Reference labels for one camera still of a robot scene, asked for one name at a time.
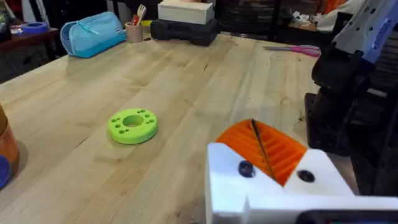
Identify heap of small items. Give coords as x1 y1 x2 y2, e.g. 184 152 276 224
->
279 7 332 32

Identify blue round object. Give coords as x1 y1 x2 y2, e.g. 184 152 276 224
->
0 154 12 190

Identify wooden fork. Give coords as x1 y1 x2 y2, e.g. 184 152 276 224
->
136 4 147 26

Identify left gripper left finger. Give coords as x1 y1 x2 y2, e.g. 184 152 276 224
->
205 119 284 224

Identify green disc with holes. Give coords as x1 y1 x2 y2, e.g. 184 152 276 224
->
107 108 159 146

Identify light blue zip bag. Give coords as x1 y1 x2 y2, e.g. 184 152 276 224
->
60 11 127 59

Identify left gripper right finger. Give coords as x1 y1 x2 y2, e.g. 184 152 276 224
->
252 119 355 197

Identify black tool case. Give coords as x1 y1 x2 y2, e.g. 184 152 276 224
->
150 18 220 47

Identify white box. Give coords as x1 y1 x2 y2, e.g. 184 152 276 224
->
157 0 215 26

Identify black shelf unit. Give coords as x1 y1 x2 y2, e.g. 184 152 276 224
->
216 0 282 42

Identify blue tape roll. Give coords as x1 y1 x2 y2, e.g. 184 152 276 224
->
21 21 50 35

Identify orange tub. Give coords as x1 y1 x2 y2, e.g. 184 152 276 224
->
0 105 21 170

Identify beige cup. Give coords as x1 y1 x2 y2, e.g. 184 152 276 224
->
124 21 144 44

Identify dark wooden side table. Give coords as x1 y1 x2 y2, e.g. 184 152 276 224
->
0 27 60 83

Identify pink scissors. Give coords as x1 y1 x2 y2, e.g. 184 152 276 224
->
262 44 322 58

